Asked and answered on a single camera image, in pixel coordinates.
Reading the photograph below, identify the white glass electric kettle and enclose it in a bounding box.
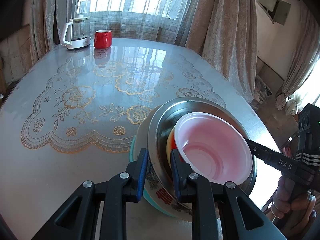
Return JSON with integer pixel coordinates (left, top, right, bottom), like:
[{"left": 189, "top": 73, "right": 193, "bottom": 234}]
[{"left": 61, "top": 16, "right": 91, "bottom": 50}]

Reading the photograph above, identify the window with sheer curtain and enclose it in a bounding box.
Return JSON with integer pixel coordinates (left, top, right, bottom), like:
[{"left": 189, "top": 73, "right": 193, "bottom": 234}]
[{"left": 75, "top": 0, "right": 191, "bottom": 45}]

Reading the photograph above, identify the teal plastic tray plate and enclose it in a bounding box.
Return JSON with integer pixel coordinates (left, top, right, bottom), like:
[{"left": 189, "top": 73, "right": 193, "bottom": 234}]
[{"left": 129, "top": 135, "right": 174, "bottom": 217}]

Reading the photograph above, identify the beige curtain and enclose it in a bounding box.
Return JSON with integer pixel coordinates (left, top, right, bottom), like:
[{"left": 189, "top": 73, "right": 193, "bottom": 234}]
[{"left": 28, "top": 0, "right": 320, "bottom": 111}]

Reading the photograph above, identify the right hand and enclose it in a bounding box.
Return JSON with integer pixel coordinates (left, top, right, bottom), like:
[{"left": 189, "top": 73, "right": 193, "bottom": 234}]
[{"left": 272, "top": 146, "right": 316, "bottom": 218}]

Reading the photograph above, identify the yellow plastic bowl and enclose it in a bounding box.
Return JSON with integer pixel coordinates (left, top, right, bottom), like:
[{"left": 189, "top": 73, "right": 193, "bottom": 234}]
[{"left": 166, "top": 127, "right": 177, "bottom": 167}]

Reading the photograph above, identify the white pink plastic bowl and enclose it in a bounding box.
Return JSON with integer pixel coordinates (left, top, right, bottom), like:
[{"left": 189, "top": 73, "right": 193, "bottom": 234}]
[{"left": 174, "top": 112, "right": 253, "bottom": 185}]

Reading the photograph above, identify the wall electrical box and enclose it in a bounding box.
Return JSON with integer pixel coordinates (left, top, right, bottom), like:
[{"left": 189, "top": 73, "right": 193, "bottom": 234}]
[{"left": 257, "top": 0, "right": 291, "bottom": 25}]

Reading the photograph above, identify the red ceramic mug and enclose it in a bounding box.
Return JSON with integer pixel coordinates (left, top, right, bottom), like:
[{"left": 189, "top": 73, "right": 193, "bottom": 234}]
[{"left": 94, "top": 29, "right": 112, "bottom": 49}]

